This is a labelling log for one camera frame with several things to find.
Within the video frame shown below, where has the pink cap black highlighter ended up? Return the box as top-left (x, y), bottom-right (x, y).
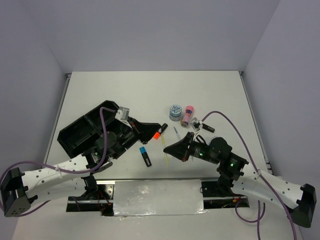
top-left (202, 123), bottom-right (215, 133)

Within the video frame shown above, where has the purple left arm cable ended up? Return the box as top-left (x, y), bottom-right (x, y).
top-left (0, 106), bottom-right (121, 216)

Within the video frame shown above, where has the orange cap black highlighter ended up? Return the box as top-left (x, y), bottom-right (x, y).
top-left (153, 123), bottom-right (168, 140)

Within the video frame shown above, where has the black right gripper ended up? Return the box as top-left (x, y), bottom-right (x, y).
top-left (163, 131), bottom-right (220, 164)

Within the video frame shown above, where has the blue cap black highlighter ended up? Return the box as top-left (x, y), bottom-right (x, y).
top-left (139, 146), bottom-right (152, 167)

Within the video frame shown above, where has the blue white round tub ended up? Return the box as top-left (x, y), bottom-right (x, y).
top-left (169, 104), bottom-right (182, 122)

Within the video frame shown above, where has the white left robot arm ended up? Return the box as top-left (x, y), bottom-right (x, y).
top-left (0, 115), bottom-right (161, 217)

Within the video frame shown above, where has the black four-compartment organizer tray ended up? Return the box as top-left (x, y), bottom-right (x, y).
top-left (57, 100), bottom-right (141, 161)

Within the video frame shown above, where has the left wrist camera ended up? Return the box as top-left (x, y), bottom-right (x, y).
top-left (115, 106), bottom-right (130, 121)

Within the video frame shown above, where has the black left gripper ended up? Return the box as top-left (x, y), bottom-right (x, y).
top-left (112, 117), bottom-right (161, 160)

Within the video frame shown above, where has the pink lid clear jar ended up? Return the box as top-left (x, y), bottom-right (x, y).
top-left (180, 105), bottom-right (194, 128)

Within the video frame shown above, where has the yellow clear slim highlighter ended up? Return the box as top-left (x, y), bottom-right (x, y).
top-left (160, 132), bottom-right (169, 165)

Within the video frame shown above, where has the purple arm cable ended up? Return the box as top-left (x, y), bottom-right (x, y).
top-left (199, 111), bottom-right (300, 240)
top-left (0, 106), bottom-right (121, 216)

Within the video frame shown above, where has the blue clear slim highlighter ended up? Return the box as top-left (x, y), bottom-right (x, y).
top-left (173, 127), bottom-right (181, 141)

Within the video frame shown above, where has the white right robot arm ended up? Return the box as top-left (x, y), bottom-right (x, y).
top-left (163, 132), bottom-right (317, 228)

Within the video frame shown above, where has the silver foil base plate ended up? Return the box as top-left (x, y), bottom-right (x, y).
top-left (113, 179), bottom-right (206, 217)

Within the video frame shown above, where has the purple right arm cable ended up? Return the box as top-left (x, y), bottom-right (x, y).
top-left (199, 111), bottom-right (300, 240)

